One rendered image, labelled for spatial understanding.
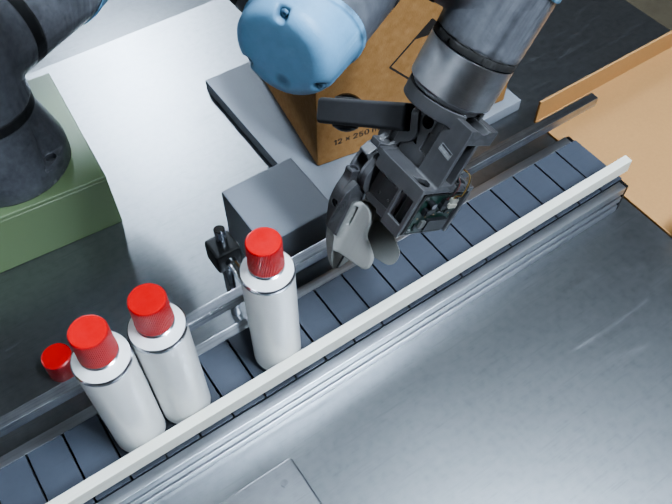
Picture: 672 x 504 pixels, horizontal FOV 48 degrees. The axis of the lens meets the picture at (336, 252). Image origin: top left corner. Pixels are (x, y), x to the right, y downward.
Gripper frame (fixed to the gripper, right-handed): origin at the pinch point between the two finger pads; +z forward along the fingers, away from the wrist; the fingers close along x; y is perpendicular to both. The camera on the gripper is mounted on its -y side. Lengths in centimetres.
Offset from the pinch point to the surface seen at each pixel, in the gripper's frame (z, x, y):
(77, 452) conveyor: 25.5, -20.5, -1.3
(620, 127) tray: -12, 54, -5
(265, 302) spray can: 2.5, -9.7, 2.6
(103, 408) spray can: 13.6, -22.3, 2.0
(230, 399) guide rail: 15.0, -9.3, 4.0
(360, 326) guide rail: 7.3, 4.3, 4.5
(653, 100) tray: -17, 61, -6
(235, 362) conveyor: 16.5, -4.9, -1.1
